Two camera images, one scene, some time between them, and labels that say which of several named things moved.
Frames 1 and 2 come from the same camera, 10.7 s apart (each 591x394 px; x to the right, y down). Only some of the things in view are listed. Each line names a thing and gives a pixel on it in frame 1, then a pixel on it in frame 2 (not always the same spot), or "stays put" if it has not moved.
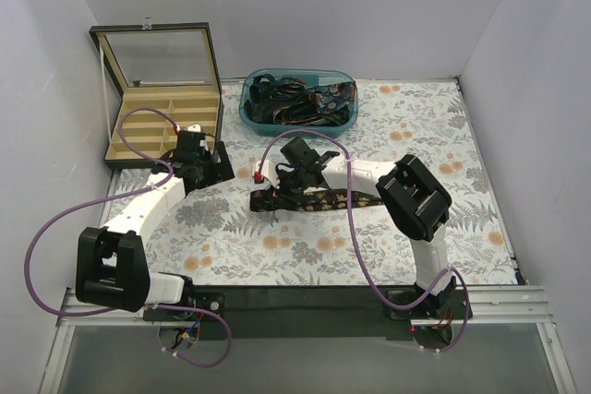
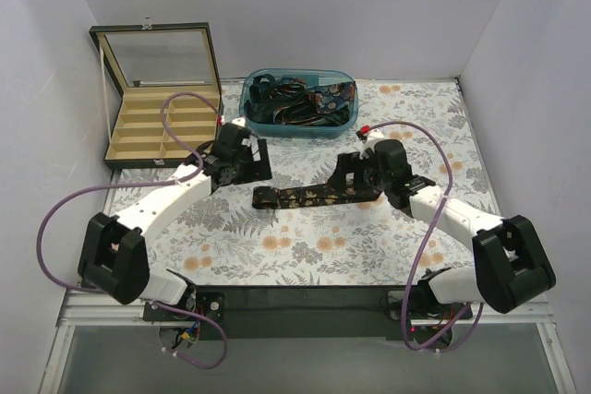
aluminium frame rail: [520, 305] stays put
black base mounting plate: [375, 312] stays put
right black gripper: [286, 177] to [350, 174]
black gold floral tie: [280, 200] stays put
